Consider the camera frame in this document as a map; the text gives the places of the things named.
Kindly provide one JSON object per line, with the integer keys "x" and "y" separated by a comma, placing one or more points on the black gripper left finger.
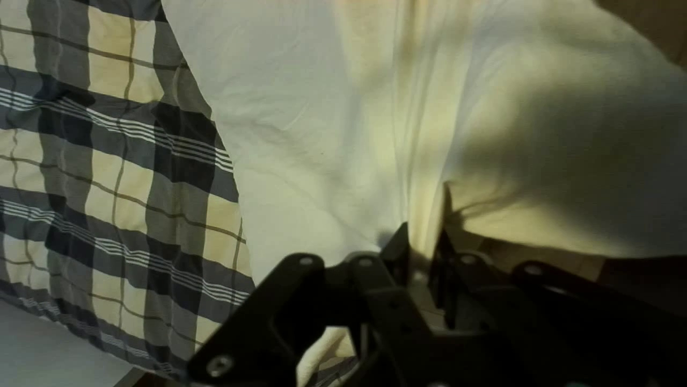
{"x": 287, "y": 314}

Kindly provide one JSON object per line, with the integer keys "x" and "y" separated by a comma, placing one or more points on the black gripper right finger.
{"x": 543, "y": 330}

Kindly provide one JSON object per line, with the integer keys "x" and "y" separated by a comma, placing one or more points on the plaid checkered comforter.
{"x": 108, "y": 201}

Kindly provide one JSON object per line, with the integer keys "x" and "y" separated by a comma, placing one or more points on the white pillow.
{"x": 371, "y": 114}

